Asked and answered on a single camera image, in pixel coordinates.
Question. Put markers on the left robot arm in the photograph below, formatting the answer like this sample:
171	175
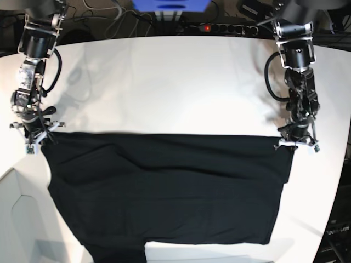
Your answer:
292	26

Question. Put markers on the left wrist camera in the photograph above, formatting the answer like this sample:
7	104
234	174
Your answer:
315	146

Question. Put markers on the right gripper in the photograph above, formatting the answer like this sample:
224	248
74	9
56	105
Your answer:
35	131

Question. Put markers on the black T-shirt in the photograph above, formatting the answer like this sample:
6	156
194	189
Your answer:
116	192

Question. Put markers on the black power strip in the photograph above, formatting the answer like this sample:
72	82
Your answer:
220	30

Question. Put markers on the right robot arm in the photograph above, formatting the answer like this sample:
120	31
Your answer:
42	28

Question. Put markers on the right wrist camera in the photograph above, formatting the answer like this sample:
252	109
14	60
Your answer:
31	149

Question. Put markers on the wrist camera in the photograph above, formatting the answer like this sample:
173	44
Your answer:
31	149
315	146

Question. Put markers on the blue box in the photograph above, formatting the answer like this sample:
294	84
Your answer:
171	5

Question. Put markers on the white storage bin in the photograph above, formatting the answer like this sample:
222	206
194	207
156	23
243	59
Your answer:
23	234

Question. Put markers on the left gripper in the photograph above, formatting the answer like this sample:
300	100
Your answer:
298	133

